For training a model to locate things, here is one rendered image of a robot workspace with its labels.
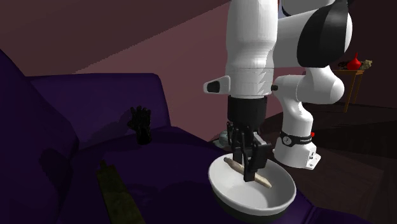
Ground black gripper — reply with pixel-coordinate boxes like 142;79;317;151
226;95;273;183

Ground beige wooden stick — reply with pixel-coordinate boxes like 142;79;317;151
223;157;273;189

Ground white bowl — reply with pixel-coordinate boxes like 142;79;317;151
207;153;297;218

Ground black hand figure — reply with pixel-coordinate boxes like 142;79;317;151
127;106;153;146

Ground wooden side table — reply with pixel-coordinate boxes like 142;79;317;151
333;52;373;114

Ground olive green flat board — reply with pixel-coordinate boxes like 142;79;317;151
95;160;147;224

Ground dark purple sofa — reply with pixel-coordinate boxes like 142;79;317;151
0;49;368;224

